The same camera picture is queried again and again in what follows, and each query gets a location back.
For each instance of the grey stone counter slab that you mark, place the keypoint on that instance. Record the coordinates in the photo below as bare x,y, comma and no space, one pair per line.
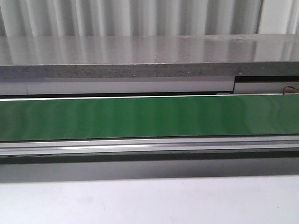
74,57

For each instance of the green conveyor belt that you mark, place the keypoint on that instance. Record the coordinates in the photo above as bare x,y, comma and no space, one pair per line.
140,117

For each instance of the white pleated curtain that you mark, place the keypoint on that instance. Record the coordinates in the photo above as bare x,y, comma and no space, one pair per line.
147,17

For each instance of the aluminium conveyor frame rail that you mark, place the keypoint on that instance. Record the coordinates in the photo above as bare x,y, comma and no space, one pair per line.
148,145

